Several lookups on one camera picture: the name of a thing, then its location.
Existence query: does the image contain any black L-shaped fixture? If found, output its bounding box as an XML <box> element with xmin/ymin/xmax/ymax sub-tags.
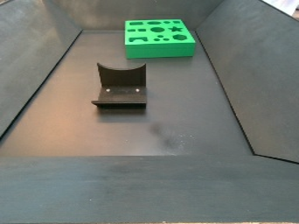
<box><xmin>91</xmin><ymin>63</ymin><xmax>147</xmax><ymax>107</ymax></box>

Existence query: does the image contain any green foam shape board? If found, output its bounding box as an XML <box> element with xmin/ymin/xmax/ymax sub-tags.
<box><xmin>125</xmin><ymin>19</ymin><xmax>197</xmax><ymax>59</ymax></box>

